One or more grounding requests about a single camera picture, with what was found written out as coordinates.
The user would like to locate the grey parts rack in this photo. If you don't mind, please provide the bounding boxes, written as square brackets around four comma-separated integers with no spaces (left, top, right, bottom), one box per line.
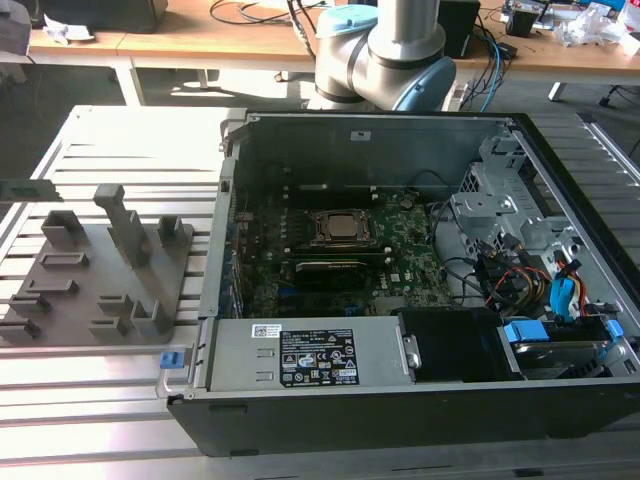
[0,183,196,349]

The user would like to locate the wooden desk white legs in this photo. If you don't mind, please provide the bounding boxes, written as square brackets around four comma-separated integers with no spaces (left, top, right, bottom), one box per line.
[0,0,640,109]

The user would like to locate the black chair base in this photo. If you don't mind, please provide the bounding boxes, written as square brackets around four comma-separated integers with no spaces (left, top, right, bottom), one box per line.
[598,83,640,109]

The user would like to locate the black open PC case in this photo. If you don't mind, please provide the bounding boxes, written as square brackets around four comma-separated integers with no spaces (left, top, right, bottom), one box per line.
[167,110,640,459]

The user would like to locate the hard disk in blue carrier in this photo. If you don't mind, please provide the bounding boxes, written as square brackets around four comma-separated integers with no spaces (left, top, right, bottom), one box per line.
[499,319,625,381]

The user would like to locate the crumpled clear plastic bag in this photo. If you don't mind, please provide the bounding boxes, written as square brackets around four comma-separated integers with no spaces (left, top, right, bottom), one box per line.
[553,3,622,49]

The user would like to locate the tall black box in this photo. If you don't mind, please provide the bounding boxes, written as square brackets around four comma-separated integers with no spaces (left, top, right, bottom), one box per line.
[441,0,483,59]

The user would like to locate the green motherboard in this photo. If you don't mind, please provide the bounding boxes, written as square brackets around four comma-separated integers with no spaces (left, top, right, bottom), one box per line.
[234,164,456,319]

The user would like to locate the grey metal drive cage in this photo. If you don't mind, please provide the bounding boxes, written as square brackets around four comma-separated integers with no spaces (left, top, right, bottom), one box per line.
[448,133,587,262]

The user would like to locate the grey power supply unit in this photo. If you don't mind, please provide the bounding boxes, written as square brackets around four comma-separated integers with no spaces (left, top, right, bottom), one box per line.
[205,318,417,392]

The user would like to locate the hanging blue cable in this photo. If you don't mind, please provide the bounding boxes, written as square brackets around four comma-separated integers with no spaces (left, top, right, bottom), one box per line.
[482,34,507,112]

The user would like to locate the black finned heatsink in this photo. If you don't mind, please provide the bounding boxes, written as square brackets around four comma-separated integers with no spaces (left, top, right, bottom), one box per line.
[288,208,315,247]

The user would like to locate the black graphics card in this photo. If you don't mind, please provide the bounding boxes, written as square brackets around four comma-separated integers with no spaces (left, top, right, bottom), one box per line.
[293,258,367,292]

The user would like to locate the black printer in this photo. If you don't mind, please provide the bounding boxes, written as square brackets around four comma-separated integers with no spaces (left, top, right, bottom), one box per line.
[29,0,169,35]

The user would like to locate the black RAM slot block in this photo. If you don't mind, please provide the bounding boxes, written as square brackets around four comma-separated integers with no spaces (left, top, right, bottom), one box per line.
[297,181,376,208]

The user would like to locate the white red bag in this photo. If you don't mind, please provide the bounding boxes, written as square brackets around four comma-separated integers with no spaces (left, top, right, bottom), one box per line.
[614,0,640,57]

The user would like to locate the orange flat wire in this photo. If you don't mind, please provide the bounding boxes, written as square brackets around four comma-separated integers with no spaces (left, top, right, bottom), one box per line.
[573,276,590,319]

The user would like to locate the blue flat wire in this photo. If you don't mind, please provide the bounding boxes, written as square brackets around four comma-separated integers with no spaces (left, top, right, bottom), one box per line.
[548,272,585,329]

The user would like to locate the metal CPU socket cover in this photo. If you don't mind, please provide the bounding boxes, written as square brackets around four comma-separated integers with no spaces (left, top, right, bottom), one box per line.
[310,208,378,246]

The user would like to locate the crumpled white paper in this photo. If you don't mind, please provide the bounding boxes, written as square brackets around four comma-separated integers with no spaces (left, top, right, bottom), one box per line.
[42,13,97,47]

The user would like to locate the small black box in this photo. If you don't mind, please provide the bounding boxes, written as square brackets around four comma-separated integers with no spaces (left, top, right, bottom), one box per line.
[504,6,542,37]

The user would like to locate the red yellow wire bundle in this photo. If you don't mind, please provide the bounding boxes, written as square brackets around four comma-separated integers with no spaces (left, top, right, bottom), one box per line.
[499,265,551,304]

